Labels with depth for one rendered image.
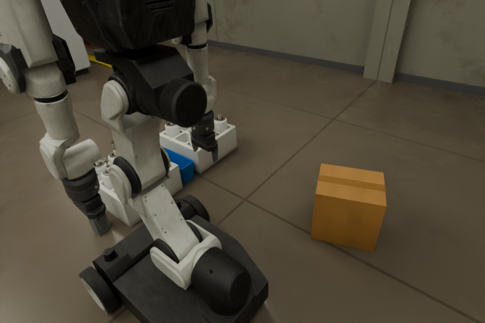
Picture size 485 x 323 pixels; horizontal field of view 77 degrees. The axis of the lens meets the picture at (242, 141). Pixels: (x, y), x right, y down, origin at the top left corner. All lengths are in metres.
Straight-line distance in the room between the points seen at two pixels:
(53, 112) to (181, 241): 0.66
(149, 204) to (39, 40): 0.66
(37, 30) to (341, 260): 1.42
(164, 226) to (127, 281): 0.30
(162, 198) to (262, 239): 0.65
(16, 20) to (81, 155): 0.36
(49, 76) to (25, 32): 0.10
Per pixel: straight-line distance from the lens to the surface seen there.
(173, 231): 1.21
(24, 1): 0.72
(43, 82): 0.77
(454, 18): 3.46
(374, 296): 1.53
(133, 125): 0.96
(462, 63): 3.53
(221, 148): 2.13
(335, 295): 1.49
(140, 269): 1.41
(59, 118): 0.81
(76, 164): 0.90
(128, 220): 1.79
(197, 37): 0.99
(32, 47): 0.73
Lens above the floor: 1.25
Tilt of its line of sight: 32 degrees down
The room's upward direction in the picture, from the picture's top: 3 degrees counter-clockwise
